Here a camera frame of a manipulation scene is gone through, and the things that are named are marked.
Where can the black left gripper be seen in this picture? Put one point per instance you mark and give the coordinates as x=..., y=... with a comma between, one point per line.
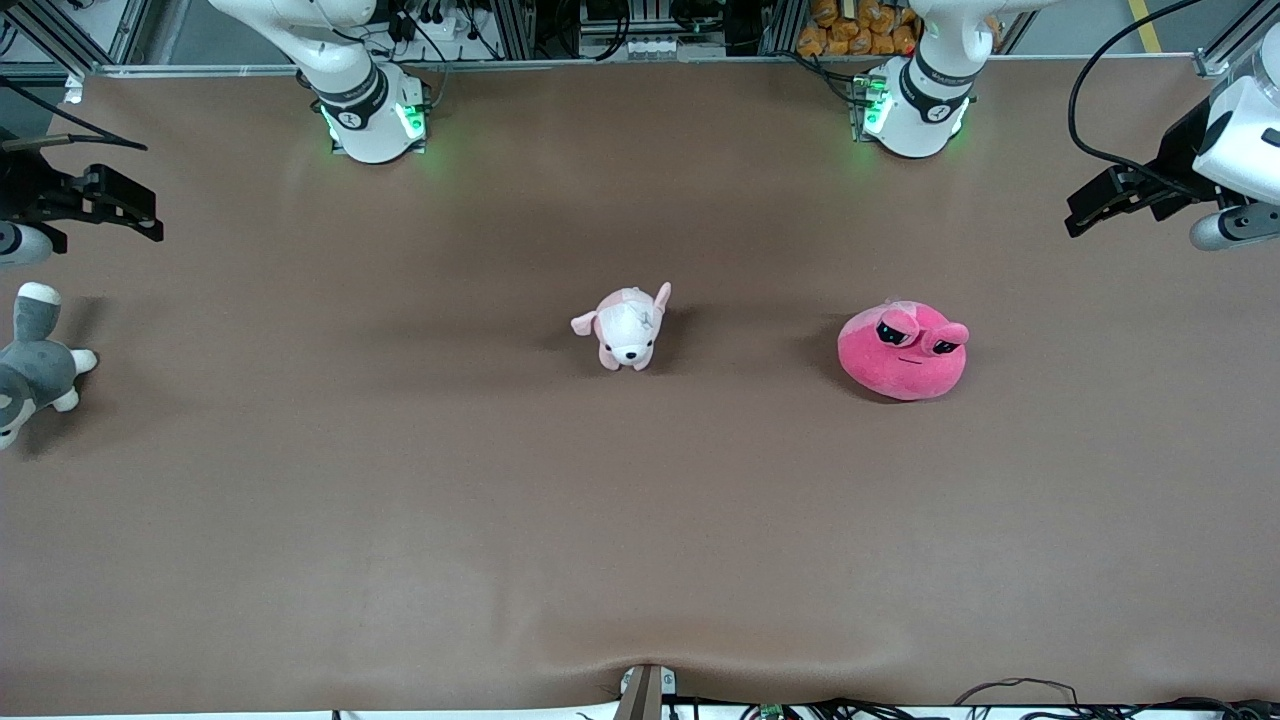
x=1176, y=166

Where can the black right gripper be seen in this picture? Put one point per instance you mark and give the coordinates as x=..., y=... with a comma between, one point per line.
x=28, y=190

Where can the pink frog plush toy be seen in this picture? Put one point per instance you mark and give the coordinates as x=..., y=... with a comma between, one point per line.
x=900, y=365

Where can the white Franka right arm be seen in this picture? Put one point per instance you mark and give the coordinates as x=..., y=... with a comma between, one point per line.
x=365, y=110

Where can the white Franka left arm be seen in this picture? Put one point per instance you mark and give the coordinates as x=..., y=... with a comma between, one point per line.
x=925, y=110

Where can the grey husky plush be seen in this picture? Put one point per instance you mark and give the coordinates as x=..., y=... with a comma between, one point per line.
x=35, y=370

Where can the white power strip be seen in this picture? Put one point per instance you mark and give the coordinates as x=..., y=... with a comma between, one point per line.
x=655, y=47

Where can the pale pink dog plush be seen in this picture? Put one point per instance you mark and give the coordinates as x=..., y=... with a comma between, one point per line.
x=628, y=330

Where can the small green circuit board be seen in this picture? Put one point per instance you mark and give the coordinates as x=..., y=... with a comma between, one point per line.
x=771, y=712

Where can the aluminium table frame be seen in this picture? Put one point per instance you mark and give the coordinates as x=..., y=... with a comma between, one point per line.
x=620, y=64

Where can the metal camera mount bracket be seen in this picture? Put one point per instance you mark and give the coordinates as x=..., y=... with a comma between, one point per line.
x=645, y=692

